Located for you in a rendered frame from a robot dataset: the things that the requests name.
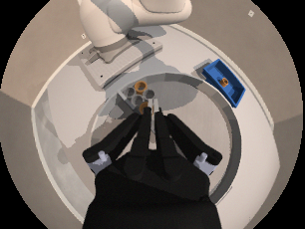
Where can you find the bronze bushing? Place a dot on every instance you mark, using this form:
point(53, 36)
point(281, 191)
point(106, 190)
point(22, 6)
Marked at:
point(142, 106)
point(224, 82)
point(138, 85)

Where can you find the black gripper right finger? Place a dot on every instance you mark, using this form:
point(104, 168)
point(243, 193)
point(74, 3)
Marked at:
point(194, 149)

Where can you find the grey metal bushing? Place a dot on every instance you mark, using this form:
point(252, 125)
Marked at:
point(135, 98)
point(148, 92)
point(130, 90)

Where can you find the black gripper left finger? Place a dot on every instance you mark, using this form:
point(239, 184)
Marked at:
point(109, 149)

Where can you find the blue plastic crate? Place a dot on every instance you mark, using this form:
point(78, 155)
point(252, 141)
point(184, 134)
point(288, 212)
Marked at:
point(234, 91)

